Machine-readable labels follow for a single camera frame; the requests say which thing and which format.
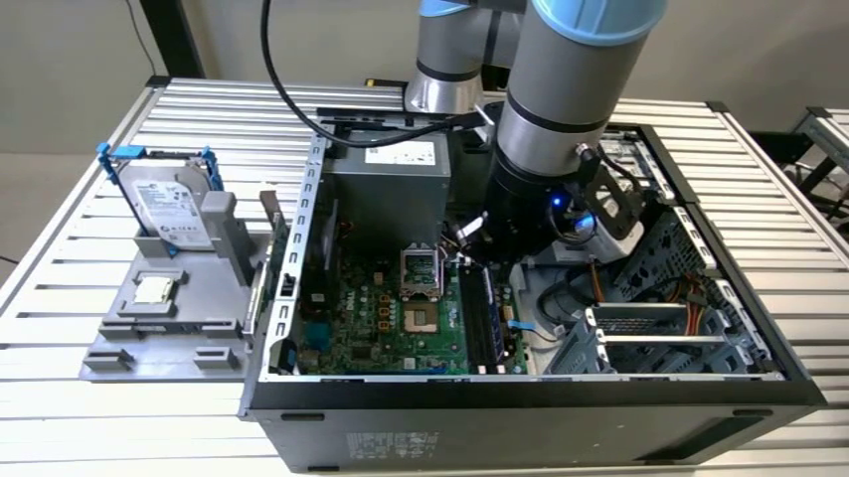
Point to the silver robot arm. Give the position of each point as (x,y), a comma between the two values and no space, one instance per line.
(571,99)

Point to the black PC case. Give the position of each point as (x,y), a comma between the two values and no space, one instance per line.
(531,427)

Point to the blue expansion slot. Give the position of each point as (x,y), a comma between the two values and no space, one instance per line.
(399,370)

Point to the grey metal side table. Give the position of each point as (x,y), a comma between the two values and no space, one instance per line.
(830,124)

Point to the black RAM slot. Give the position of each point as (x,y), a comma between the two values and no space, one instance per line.
(473,318)

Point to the grey metal disk bay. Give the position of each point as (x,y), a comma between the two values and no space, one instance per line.
(638,323)

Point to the CPU socket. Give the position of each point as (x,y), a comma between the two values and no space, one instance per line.
(423,320)

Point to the silver hard disk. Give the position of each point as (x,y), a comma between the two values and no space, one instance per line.
(166,208)

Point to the grey metal drive cage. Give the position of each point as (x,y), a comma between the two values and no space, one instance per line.
(638,149)

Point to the grey power supply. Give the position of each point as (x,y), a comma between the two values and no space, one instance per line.
(392,208)

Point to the black frame post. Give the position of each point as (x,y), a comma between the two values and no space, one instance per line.
(176,45)

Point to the green motherboard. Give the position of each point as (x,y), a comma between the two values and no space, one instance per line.
(361,323)

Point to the graphics card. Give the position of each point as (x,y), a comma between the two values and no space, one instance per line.
(272,208)

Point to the grey parts rack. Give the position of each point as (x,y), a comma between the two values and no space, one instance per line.
(206,308)

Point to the silver CPU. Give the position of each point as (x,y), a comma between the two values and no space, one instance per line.
(154,290)

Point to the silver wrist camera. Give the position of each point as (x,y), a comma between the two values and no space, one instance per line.
(624,243)

